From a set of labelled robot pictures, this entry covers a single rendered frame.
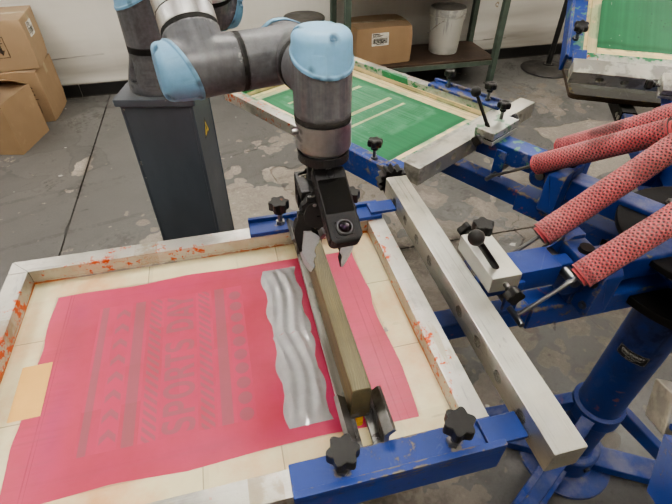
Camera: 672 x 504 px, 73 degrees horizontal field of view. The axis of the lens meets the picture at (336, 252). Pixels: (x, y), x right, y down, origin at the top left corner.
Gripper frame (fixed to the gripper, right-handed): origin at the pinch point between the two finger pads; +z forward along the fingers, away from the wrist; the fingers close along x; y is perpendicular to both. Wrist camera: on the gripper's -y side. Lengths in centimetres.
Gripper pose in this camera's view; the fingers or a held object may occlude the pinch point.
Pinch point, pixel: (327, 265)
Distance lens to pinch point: 74.4
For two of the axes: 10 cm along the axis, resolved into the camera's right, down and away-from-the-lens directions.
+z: -0.1, 7.6, 6.5
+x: -9.7, 1.5, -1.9
